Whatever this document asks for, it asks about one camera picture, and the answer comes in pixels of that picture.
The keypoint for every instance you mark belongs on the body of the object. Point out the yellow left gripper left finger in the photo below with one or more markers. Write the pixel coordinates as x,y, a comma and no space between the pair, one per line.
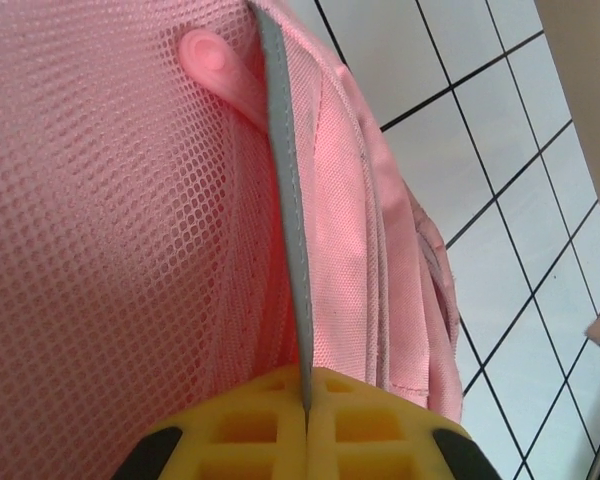
205,430

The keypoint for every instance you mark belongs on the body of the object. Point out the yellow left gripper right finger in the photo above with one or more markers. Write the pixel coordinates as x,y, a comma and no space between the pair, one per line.
330,405

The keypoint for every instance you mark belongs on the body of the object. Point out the pink student backpack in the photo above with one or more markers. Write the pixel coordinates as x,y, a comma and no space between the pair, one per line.
130,200

